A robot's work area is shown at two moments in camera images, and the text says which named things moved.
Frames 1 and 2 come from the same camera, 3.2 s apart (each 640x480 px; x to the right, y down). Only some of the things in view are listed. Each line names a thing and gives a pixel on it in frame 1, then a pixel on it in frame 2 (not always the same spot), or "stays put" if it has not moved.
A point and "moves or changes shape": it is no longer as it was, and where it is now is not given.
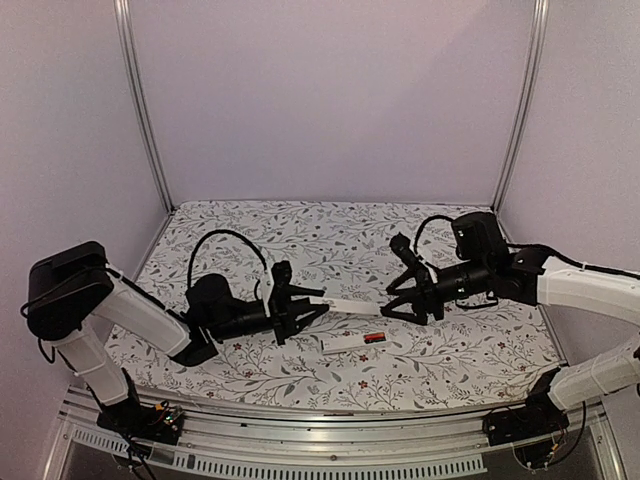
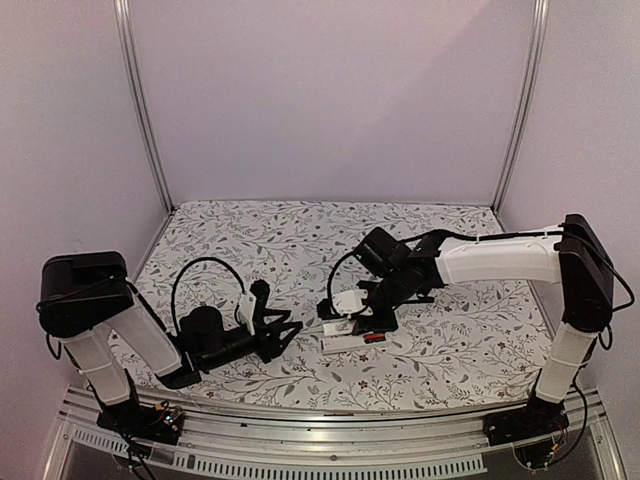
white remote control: (330, 345) stays put
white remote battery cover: (348, 306) moves or changes shape
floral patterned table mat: (353, 360) stays put
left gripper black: (297, 309) to (270, 344)
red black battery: (374, 337) stays put
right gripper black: (425, 289) to (388, 323)
